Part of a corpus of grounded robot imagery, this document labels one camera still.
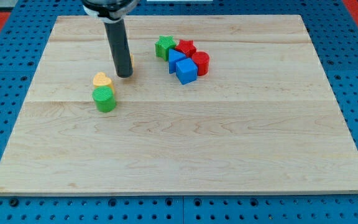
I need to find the green star block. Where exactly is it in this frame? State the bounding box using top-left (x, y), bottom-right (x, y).
top-left (155, 35), bottom-right (177, 61)

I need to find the blue cube block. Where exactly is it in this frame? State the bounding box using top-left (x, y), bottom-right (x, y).
top-left (175, 58), bottom-right (198, 85)

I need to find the blue triangle block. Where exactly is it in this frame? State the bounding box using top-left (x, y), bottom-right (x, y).
top-left (168, 49), bottom-right (186, 74)

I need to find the red star block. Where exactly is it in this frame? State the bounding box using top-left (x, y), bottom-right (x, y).
top-left (175, 39), bottom-right (197, 57)

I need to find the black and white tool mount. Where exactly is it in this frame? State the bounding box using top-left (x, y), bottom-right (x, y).
top-left (81, 0), bottom-right (140, 24)

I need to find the green cylinder block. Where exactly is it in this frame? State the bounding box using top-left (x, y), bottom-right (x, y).
top-left (92, 86), bottom-right (116, 113)

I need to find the yellow heart block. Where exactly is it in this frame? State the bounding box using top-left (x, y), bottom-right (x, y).
top-left (93, 72), bottom-right (115, 93)

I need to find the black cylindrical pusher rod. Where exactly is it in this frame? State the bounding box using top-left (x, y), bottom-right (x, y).
top-left (104, 19), bottom-right (133, 78)

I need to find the light wooden board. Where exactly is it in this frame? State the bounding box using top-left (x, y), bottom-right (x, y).
top-left (0, 15), bottom-right (358, 196)

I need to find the yellow block behind rod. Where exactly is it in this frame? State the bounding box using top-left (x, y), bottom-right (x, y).
top-left (130, 53), bottom-right (134, 68)

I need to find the red cylinder block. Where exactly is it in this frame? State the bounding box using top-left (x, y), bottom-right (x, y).
top-left (191, 51), bottom-right (210, 76)

